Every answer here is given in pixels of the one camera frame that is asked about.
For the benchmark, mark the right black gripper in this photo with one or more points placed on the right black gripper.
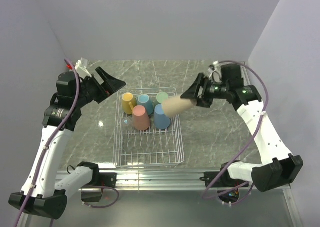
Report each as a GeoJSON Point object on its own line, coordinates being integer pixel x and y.
{"type": "Point", "coordinates": [203, 100]}

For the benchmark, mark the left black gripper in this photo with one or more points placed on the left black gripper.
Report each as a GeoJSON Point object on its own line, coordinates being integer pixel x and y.
{"type": "Point", "coordinates": [109, 86]}

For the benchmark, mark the yellow ceramic mug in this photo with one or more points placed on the yellow ceramic mug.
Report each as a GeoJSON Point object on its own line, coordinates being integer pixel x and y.
{"type": "Point", "coordinates": [128, 102]}

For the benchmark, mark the beige plastic tumbler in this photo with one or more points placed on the beige plastic tumbler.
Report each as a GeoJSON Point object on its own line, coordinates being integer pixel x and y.
{"type": "Point", "coordinates": [176, 105]}

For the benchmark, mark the light blue ceramic mug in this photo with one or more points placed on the light blue ceramic mug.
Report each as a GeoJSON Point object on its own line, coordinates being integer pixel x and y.
{"type": "Point", "coordinates": [145, 101]}

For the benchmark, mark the green plastic tumbler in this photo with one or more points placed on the green plastic tumbler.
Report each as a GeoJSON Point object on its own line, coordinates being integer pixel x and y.
{"type": "Point", "coordinates": [160, 97]}

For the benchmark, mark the clear faceted drinking glass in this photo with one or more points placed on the clear faceted drinking glass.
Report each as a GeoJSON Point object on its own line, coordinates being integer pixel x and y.
{"type": "Point", "coordinates": [126, 124]}

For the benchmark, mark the blue plastic tumbler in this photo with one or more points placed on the blue plastic tumbler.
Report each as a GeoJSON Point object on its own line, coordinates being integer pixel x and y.
{"type": "Point", "coordinates": [161, 121]}

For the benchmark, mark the salmon pink plastic tumbler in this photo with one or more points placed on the salmon pink plastic tumbler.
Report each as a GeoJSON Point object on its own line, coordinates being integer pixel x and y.
{"type": "Point", "coordinates": [140, 118]}

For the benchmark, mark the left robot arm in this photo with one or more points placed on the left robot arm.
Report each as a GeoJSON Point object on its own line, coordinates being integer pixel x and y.
{"type": "Point", "coordinates": [59, 124]}

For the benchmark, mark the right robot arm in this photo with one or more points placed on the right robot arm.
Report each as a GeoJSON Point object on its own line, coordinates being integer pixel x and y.
{"type": "Point", "coordinates": [279, 167]}

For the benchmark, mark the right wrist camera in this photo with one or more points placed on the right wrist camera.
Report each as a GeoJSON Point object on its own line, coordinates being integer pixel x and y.
{"type": "Point", "coordinates": [214, 72]}

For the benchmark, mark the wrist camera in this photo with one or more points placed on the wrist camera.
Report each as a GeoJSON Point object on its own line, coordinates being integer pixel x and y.
{"type": "Point", "coordinates": [214, 72]}
{"type": "Point", "coordinates": [80, 67]}

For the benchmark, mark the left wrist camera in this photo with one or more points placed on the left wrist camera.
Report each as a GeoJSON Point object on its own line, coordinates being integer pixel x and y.
{"type": "Point", "coordinates": [80, 67]}

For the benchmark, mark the white wire dish rack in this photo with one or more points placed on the white wire dish rack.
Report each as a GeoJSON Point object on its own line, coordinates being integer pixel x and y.
{"type": "Point", "coordinates": [152, 147]}

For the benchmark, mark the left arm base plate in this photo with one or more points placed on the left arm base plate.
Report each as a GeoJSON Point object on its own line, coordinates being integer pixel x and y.
{"type": "Point", "coordinates": [107, 179]}

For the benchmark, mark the aluminium mounting rail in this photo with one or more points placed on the aluminium mounting rail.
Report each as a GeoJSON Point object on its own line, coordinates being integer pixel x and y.
{"type": "Point", "coordinates": [132, 179]}

